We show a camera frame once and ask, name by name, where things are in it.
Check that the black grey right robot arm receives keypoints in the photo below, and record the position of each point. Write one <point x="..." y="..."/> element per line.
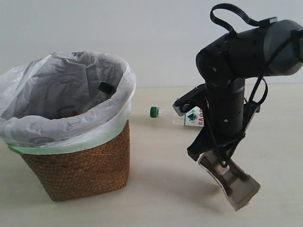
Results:
<point x="272" y="48"/>

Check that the clear bottle red label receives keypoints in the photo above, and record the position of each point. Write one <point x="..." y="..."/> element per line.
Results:
<point x="105" y="91"/>

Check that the woven wicker waste basket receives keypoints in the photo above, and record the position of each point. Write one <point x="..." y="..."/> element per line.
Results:
<point x="85" y="173"/>

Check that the clear bottle green label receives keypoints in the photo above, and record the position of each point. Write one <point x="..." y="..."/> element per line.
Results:
<point x="193" y="118"/>

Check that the brown pulp cardboard tray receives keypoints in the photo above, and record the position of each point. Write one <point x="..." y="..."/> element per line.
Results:
<point x="237" y="186"/>

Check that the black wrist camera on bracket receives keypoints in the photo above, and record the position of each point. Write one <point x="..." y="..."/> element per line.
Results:
<point x="194" y="98"/>

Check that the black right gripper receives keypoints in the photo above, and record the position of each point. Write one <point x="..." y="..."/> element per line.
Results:
<point x="226" y="110"/>

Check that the white green plastic bin liner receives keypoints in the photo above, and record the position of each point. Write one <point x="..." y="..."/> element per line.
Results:
<point x="31" y="94"/>

